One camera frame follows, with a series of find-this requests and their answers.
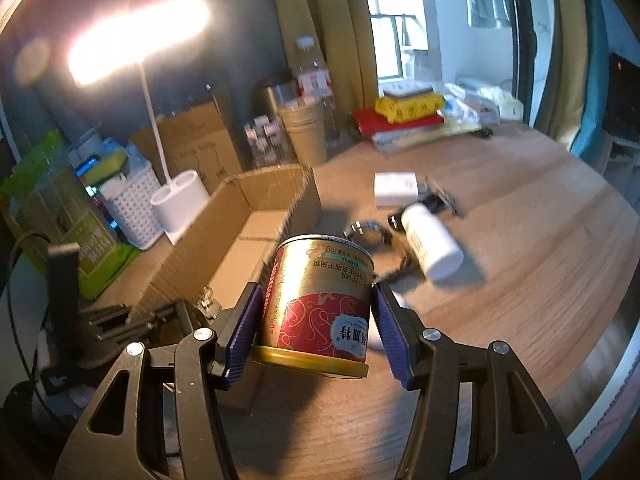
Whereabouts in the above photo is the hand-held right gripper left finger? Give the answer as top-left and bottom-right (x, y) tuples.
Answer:
(52, 282), (266, 480)

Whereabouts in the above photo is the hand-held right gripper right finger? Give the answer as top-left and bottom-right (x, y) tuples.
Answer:
(370, 281), (583, 480)

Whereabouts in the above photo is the gold and red tin can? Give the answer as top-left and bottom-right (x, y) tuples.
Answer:
(250, 234), (376, 379)

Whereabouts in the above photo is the white plastic bottle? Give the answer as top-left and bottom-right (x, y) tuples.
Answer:
(401, 201), (465, 282)

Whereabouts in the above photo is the silver metal watch band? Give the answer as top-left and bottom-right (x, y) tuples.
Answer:
(344, 219), (416, 281)

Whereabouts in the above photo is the black flashlight with lanyard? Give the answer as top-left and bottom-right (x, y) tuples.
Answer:
(387, 177), (461, 233)

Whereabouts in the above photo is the white desk lamp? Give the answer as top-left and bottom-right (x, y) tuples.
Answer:
(67, 0), (211, 245)

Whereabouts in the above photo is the white power adapter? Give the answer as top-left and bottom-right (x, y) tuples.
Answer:
(374, 172), (424, 208)

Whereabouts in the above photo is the white plastic basket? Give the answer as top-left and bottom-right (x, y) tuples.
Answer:
(102, 165), (166, 250)

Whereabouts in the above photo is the green carton box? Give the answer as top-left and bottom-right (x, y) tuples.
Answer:
(0, 130), (142, 301)

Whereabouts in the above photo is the black desk clamp stand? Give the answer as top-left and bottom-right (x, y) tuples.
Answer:
(42, 242), (223, 397)

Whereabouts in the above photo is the clear cup with stickers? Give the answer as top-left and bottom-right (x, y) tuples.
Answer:
(244, 116), (293, 170)

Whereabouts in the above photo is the printed cardboard box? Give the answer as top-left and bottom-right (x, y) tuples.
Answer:
(130, 87), (246, 196)

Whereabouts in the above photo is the clear plastic sleeve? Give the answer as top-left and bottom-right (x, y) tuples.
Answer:
(372, 121), (482, 155)

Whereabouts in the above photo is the stack of paper cups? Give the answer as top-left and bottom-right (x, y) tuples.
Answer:
(277, 101), (328, 168)

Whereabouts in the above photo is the red flat packet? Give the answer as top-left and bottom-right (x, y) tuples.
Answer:
(350, 107), (446, 137)

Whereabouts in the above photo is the yellow green sponge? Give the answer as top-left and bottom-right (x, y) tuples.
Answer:
(82, 147), (132, 182)

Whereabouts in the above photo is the yellow wipes packet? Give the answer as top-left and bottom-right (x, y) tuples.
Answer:
(375, 92), (446, 124)

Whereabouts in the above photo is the stainless steel tumbler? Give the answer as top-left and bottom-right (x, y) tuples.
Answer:
(252, 77), (301, 111)

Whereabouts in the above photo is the grey and white case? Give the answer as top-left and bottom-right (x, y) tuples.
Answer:
(382, 82), (434, 101)

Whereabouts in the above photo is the clear water bottle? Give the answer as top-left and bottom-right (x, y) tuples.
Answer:
(292, 36), (342, 148)

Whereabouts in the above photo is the teal curtain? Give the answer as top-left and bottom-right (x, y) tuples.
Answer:
(569, 0), (615, 160)

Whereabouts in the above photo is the yellow curtain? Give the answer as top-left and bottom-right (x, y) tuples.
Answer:
(270, 0), (378, 147)

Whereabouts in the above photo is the black screen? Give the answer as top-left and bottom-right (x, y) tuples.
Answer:
(606, 52), (640, 142)

